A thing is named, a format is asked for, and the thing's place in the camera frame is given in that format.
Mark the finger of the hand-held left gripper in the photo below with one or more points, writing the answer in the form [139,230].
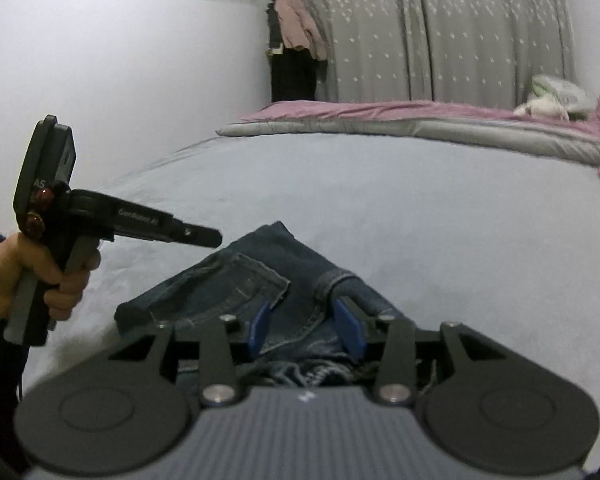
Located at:
[195,234]

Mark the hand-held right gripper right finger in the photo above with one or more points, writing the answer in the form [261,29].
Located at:
[350,327]

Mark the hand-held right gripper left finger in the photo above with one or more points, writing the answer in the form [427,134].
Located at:
[260,327]

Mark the dark blue denim jeans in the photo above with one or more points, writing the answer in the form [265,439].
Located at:
[260,270]

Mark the person's left hand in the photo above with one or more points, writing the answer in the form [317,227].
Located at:
[0,280]

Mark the pink and grey quilt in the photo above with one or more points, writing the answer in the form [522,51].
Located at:
[380,122]

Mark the pink hanging jacket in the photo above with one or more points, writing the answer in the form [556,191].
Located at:
[295,25]

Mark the white plush toy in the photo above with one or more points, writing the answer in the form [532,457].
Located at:
[537,107]

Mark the grey star-print curtain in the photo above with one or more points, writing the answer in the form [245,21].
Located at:
[430,35]

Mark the white-green crumpled cloth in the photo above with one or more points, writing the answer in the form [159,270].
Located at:
[562,90]

